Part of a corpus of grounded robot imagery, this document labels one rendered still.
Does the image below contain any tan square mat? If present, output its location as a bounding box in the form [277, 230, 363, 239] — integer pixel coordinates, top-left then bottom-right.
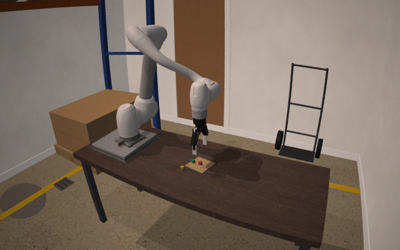
[185, 157, 215, 173]

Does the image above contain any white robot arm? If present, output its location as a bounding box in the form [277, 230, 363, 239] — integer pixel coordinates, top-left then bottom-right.
[115, 25, 220, 148]

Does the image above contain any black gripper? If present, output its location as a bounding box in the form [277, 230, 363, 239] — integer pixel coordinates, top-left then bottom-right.
[190, 118, 208, 155]

